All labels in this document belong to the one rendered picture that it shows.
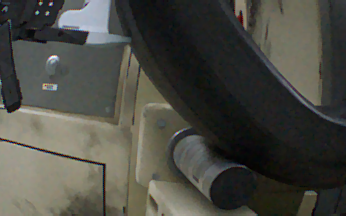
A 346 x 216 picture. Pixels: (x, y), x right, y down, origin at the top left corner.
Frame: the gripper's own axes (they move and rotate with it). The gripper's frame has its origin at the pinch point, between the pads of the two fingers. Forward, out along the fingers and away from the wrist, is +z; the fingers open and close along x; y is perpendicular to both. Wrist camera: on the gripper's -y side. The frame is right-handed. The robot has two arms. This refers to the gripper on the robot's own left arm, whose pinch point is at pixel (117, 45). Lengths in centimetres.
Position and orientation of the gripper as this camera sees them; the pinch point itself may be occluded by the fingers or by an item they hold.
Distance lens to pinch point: 108.1
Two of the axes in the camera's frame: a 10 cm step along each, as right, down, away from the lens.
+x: -0.9, -0.6, 9.9
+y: 2.4, -9.7, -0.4
